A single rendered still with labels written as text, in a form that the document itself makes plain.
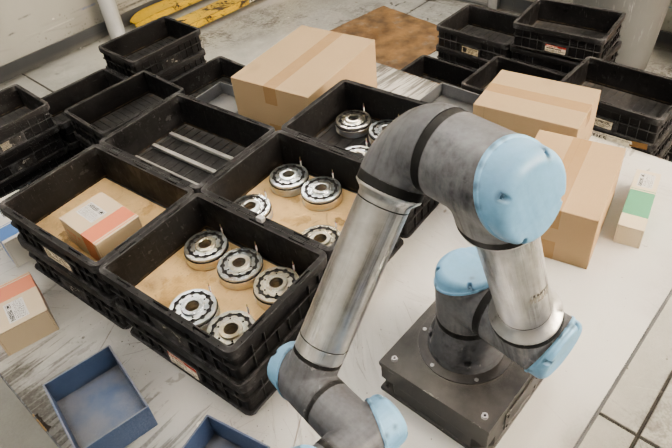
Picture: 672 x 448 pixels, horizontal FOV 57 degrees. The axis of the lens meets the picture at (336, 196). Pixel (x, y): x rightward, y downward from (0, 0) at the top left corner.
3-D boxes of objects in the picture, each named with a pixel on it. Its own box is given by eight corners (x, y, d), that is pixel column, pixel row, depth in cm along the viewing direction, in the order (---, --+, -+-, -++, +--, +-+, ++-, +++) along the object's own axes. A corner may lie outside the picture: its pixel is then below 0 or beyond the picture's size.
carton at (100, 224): (70, 240, 153) (58, 218, 148) (110, 213, 160) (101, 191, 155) (106, 268, 145) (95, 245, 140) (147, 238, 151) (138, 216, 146)
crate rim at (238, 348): (331, 261, 130) (330, 253, 128) (232, 364, 112) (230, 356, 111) (199, 198, 149) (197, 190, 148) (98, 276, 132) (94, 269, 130)
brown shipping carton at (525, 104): (591, 135, 189) (601, 89, 178) (569, 175, 175) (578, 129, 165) (497, 112, 203) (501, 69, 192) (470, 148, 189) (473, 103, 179)
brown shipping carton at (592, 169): (532, 175, 177) (539, 129, 167) (613, 196, 167) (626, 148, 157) (497, 242, 158) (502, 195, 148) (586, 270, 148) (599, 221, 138)
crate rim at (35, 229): (199, 198, 149) (197, 190, 148) (98, 276, 132) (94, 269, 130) (98, 149, 169) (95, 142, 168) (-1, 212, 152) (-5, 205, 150)
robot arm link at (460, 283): (463, 277, 124) (463, 228, 115) (519, 314, 115) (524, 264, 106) (421, 311, 118) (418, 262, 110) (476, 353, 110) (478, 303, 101)
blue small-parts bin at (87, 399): (158, 424, 127) (148, 406, 123) (89, 472, 121) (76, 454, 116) (119, 363, 140) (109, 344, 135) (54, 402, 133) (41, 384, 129)
